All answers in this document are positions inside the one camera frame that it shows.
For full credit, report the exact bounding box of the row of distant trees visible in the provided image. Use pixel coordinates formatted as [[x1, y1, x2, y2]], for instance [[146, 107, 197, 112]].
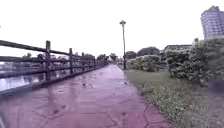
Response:
[[83, 46, 161, 63]]

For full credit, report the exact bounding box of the red stone-pattern path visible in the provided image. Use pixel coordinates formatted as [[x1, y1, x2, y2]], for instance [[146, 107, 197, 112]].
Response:
[[0, 64, 174, 128]]

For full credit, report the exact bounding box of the grass strip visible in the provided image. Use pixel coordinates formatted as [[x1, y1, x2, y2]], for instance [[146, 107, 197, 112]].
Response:
[[116, 64, 224, 128]]

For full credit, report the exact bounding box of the low building with dark roof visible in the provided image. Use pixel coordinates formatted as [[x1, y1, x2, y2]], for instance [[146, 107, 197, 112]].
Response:
[[162, 43, 194, 52]]

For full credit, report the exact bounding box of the green hedge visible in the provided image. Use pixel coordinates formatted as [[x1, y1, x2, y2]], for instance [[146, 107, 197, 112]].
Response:
[[127, 37, 224, 86]]

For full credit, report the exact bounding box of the water behind fence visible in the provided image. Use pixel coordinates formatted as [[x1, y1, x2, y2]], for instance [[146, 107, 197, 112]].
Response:
[[0, 68, 73, 92]]

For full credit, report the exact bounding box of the tall grey tower building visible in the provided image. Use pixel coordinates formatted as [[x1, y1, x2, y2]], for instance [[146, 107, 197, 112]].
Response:
[[200, 5, 224, 40]]

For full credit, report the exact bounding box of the lamp post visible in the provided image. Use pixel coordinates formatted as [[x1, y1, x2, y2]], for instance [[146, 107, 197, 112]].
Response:
[[119, 20, 128, 70]]

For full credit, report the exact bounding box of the dark wooden rail fence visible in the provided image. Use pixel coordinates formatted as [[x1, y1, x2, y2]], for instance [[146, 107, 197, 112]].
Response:
[[0, 39, 110, 96]]

